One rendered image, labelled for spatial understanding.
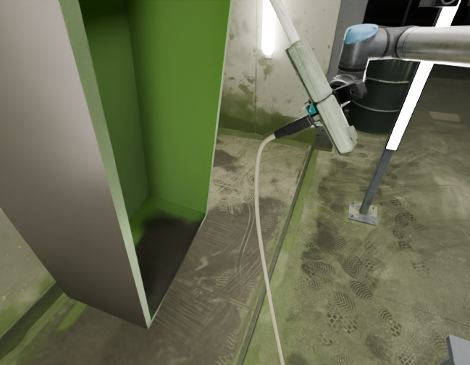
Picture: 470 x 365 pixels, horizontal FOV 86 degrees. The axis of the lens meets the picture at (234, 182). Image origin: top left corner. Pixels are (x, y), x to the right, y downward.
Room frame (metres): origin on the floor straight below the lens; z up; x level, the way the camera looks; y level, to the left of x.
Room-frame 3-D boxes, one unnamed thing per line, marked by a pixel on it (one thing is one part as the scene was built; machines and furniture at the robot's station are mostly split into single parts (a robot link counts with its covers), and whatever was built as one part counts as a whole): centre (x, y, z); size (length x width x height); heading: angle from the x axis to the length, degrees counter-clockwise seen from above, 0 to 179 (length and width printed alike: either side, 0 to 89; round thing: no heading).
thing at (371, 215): (1.30, -0.97, 0.01); 0.20 x 0.20 x 0.01; 65
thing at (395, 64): (2.68, -1.66, 0.44); 0.59 x 0.58 x 0.89; 170
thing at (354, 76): (0.88, -0.41, 1.16); 0.12 x 0.09 x 0.10; 141
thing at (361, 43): (0.89, -0.43, 1.27); 0.12 x 0.09 x 0.12; 95
